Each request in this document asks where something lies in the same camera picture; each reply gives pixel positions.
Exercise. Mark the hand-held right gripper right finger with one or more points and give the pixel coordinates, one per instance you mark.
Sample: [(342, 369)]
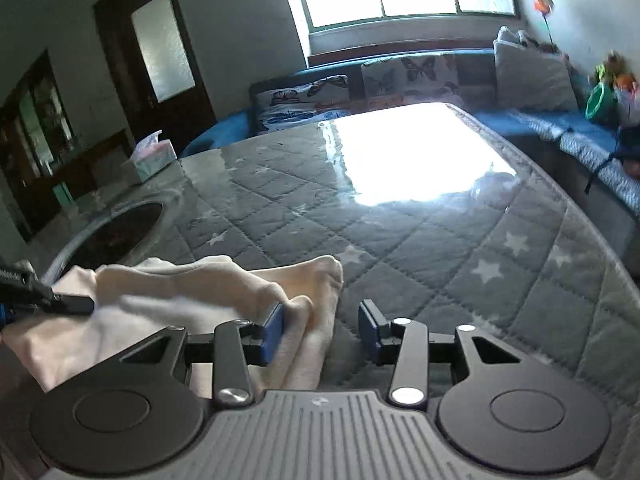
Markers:
[(367, 332)]

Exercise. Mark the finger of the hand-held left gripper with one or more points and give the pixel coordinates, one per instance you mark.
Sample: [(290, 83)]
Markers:
[(50, 302), (6, 317)]

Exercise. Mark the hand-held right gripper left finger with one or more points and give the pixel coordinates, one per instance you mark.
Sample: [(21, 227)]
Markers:
[(274, 332)]

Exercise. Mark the cream cloth garment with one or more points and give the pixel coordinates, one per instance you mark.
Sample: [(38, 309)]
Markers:
[(165, 305)]

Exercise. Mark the black round induction cooktop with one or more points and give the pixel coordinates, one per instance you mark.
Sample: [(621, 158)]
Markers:
[(115, 230)]

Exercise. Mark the tall dark shelf cabinet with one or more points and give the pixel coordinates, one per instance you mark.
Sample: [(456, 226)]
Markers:
[(30, 150)]

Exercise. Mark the low dark wooden cabinet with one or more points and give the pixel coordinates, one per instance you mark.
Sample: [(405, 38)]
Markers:
[(95, 160)]

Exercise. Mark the white tissue box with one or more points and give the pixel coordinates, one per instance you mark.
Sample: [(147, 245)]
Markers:
[(150, 160)]

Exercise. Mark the blue sofa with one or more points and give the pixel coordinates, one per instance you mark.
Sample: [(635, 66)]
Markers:
[(225, 130)]

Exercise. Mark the butterfly print pillow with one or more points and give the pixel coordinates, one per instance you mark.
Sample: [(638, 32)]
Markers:
[(300, 119), (410, 82), (310, 91)]

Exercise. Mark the dark wooden door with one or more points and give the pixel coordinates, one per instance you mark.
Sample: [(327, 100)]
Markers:
[(120, 70)]

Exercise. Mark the grey pillow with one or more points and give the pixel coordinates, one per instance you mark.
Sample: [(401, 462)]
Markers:
[(535, 77)]

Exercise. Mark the dark blue bag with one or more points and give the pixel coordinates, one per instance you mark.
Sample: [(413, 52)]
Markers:
[(630, 142)]

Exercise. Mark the green plastic pot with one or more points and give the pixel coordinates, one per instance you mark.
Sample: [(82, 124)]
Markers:
[(600, 102)]

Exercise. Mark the plush toy pile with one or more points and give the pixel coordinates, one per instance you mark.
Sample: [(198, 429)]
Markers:
[(617, 72)]

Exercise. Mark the colourful paper pinwheel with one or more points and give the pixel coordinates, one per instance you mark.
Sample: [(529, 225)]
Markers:
[(544, 2)]

